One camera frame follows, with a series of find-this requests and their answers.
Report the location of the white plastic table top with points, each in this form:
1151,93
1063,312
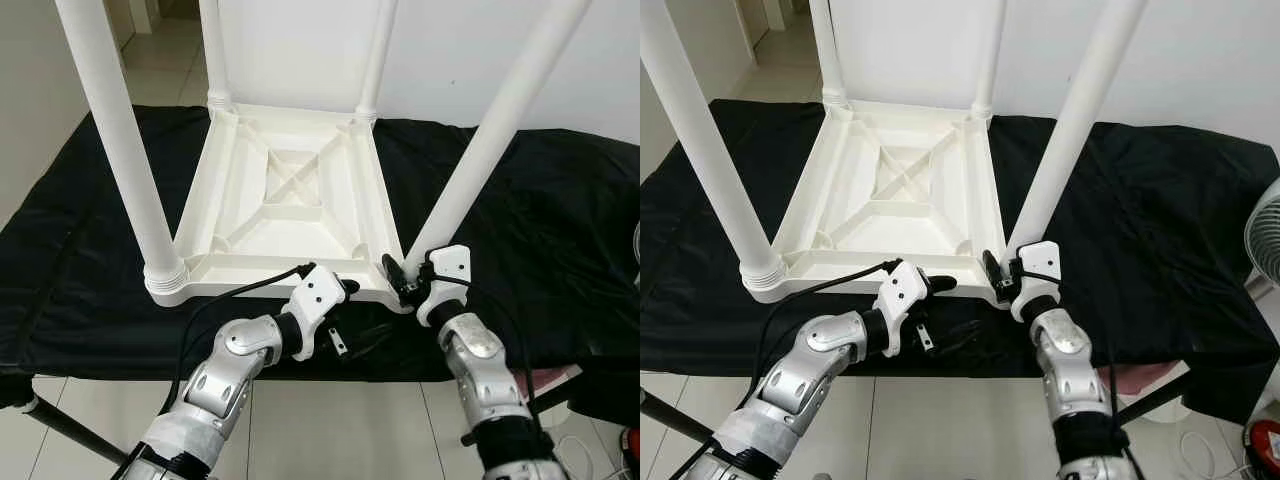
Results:
300,240
900,235

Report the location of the white plastic table leg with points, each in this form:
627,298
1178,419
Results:
1080,100
213,50
825,50
700,120
380,50
115,130
990,50
500,110

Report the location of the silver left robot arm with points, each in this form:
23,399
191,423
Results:
215,385
800,385

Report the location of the black tablecloth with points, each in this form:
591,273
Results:
560,280
1170,280

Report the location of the pink rounded object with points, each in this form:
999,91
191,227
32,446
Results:
550,377
1140,375

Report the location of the white round fan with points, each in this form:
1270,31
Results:
1265,240

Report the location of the red round object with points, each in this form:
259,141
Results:
633,445
1268,445

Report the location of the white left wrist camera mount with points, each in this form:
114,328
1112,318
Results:
905,285
320,290

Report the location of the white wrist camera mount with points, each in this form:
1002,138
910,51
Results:
450,265
905,285
320,290
1040,262

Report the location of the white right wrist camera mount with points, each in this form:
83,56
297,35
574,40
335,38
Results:
1040,262
450,265

